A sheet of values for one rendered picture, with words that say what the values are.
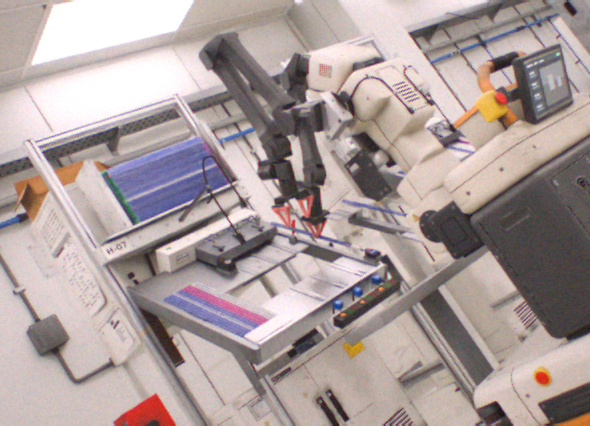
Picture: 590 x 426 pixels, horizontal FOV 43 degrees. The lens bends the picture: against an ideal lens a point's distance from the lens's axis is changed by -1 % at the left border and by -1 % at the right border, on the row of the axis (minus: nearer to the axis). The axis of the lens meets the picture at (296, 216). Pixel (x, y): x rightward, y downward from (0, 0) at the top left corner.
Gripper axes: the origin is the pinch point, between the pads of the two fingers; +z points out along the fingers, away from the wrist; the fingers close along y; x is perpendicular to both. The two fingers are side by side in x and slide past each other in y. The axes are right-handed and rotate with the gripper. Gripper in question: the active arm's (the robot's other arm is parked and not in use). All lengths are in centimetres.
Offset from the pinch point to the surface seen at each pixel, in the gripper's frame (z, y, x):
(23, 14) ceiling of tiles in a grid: -76, -14, -221
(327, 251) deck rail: 10.8, -7.7, -2.8
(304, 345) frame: 45.1, 11.0, -2.8
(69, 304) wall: 77, 22, -177
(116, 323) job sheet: 27, 61, -56
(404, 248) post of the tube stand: 14.9, -32.4, 17.0
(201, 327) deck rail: 10, 60, -1
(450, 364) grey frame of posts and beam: 44, -10, 53
